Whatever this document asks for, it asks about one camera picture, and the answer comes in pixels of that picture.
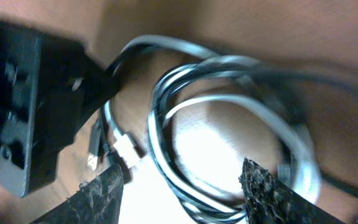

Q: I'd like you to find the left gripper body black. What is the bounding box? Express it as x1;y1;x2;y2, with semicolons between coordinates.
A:
0;18;74;198

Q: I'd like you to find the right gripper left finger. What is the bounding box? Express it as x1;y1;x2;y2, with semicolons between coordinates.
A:
33;164;124;224

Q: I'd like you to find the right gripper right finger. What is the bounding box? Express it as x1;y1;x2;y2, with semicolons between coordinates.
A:
239;158;341;224

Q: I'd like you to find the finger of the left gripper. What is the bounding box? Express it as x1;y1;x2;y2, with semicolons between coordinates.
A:
70;58;119;140

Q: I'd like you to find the white cable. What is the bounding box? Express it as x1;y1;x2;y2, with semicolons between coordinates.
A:
87;34;322;223

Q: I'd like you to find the black cable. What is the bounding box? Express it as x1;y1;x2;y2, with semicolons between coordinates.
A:
99;43;358;224

